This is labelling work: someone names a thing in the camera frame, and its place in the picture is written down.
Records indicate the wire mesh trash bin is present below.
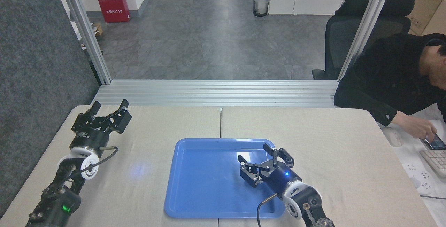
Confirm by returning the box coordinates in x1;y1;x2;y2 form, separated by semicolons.
253;0;271;17

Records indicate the brown cardboard box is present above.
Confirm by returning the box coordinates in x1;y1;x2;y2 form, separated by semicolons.
403;0;446;36

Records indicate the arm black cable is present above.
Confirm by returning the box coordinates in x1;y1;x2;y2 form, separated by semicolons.
68;146;118;179
257;193;279;227

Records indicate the red fire extinguisher box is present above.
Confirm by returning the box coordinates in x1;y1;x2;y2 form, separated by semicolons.
92;0;131;23

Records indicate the white computer mouse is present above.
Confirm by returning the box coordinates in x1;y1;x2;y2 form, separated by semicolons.
380;125;405;148

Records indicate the white keyboard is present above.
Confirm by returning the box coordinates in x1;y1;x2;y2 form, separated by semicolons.
420;149;446;178

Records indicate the person's hand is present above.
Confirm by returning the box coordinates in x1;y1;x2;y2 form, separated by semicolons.
403;116;438;143

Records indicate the silver aluminium post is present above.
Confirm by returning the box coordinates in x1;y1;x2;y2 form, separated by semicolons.
337;0;398;80
55;0;112;85

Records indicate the black smartphone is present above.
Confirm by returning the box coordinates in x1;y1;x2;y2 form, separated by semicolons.
423;134;446;150

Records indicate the grey felt partition panel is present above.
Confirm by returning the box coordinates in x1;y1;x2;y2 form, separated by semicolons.
0;0;102;218

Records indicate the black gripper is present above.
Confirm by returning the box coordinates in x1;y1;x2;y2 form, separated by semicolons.
70;99;132;154
238;143;303;196

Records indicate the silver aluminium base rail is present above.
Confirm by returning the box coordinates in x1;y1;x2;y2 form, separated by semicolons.
91;79;344;109

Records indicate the person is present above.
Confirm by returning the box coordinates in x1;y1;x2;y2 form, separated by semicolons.
334;33;446;127

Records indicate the black office chair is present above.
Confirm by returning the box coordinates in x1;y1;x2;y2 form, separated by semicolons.
312;0;415;80

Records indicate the blue plastic tray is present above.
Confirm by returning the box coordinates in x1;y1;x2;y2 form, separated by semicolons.
164;138;286;219

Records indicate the white power strip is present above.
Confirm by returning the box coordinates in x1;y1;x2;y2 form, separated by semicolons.
402;162;436;196

